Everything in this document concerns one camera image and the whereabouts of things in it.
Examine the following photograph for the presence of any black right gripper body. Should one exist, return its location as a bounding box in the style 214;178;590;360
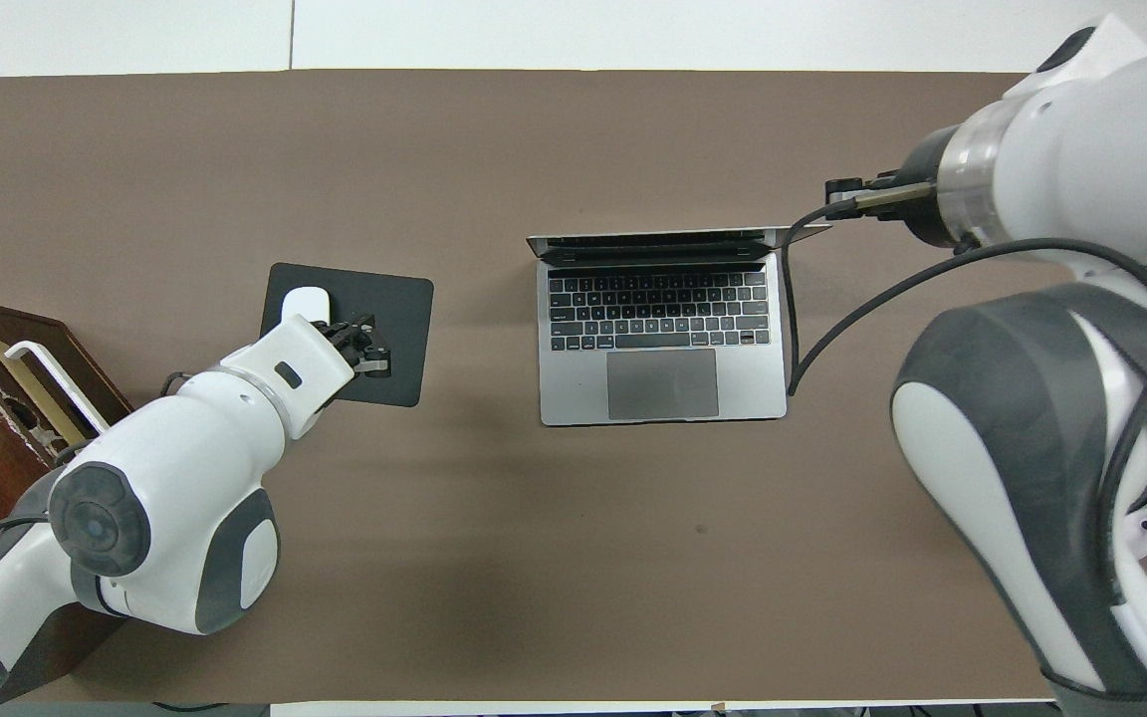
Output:
894;139;953;245

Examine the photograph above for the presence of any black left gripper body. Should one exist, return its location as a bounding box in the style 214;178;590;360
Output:
317;321;367;371

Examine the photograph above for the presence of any grey aluminium laptop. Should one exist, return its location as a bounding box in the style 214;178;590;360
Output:
526;225;833;427

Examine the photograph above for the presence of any black mouse pad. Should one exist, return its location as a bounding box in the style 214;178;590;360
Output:
260;262;435;408

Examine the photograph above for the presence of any white computer mouse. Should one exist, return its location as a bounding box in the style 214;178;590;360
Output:
281;287;333;330

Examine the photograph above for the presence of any brown table mat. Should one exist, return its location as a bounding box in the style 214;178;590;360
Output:
0;68;1147;704

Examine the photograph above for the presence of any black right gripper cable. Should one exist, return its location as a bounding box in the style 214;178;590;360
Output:
778;182;1147;598

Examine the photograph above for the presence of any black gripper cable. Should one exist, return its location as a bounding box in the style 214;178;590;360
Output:
778;182;1147;598
0;370;196;623

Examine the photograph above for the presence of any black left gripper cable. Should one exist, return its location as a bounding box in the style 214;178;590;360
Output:
0;370;196;623

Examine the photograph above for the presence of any white box handle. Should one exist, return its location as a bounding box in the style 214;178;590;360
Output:
4;341;112;439

